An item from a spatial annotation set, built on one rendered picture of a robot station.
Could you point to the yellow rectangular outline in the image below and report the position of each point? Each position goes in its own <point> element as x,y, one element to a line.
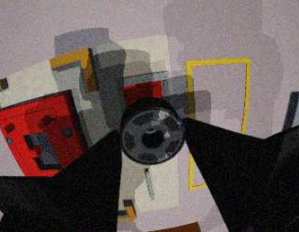
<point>208,62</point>

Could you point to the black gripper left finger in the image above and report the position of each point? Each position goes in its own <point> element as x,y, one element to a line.
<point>83,197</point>

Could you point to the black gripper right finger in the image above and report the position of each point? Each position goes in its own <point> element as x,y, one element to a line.
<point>238,169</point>

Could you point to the black rubber tyre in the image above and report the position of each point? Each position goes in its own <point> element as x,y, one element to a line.
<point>151,149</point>

